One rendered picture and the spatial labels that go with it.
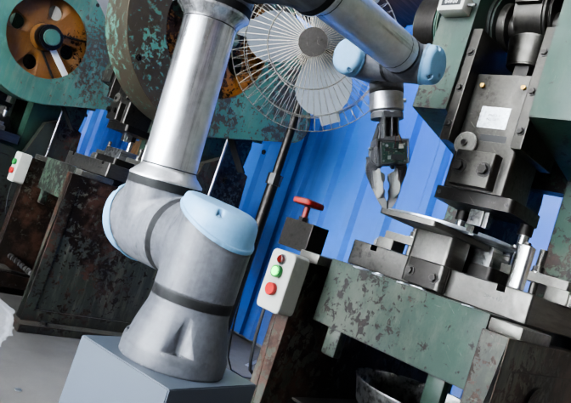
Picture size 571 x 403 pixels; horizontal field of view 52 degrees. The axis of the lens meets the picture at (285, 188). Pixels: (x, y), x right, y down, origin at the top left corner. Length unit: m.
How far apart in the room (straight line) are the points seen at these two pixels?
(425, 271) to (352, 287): 0.16
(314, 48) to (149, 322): 1.37
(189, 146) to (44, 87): 3.11
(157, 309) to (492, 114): 0.92
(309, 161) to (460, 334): 2.32
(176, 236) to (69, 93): 3.28
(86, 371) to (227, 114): 1.76
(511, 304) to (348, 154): 2.12
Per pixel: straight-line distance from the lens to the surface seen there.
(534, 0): 1.51
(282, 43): 2.08
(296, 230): 1.42
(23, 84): 3.92
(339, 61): 1.21
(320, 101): 2.05
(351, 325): 1.30
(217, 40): 0.92
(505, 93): 1.44
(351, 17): 0.96
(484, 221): 1.43
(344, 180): 3.19
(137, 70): 2.26
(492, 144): 1.40
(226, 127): 2.48
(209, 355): 0.80
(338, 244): 3.07
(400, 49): 1.07
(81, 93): 4.08
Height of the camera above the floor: 0.67
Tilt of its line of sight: 4 degrees up
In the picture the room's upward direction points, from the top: 18 degrees clockwise
